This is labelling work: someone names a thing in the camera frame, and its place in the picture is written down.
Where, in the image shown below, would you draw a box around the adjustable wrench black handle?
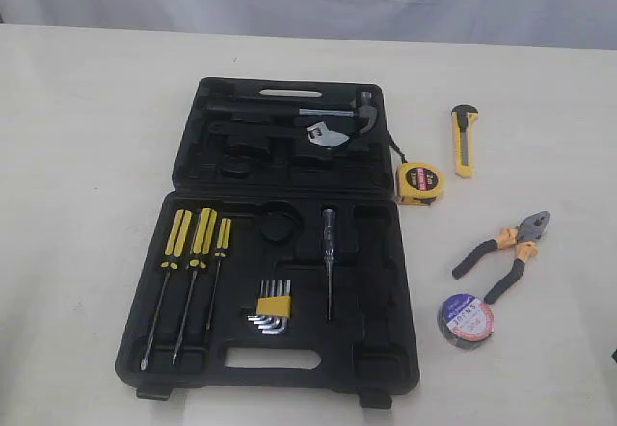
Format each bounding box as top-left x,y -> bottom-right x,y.
208,121 -> 350,148

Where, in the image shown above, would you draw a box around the yellow measuring tape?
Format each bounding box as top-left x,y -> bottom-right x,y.
388,132 -> 444,206

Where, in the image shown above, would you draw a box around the claw hammer black handle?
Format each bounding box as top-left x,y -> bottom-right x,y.
203,91 -> 378,134

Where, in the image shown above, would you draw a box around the hex key set yellow holder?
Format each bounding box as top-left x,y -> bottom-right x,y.
246,279 -> 292,336

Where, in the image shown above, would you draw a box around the middle yellow black screwdriver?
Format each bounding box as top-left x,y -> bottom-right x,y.
172,207 -> 218,365

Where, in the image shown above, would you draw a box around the black electrical tape roll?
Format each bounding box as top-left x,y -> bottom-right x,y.
437,293 -> 495,350

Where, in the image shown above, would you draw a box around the pliers black orange handles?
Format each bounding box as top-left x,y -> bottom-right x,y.
451,210 -> 552,305

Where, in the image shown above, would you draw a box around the black plastic tool case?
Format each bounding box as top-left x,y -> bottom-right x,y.
115,77 -> 420,409

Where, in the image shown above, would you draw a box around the small yellow black screwdriver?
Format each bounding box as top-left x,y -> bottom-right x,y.
205,218 -> 232,333

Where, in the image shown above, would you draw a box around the voltage tester screwdriver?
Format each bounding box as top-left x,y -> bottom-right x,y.
322,208 -> 335,321

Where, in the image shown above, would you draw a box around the large yellow black screwdriver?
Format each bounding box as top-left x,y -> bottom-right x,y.
140,209 -> 193,371

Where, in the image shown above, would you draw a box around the yellow utility knife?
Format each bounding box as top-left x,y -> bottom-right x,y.
451,104 -> 478,179

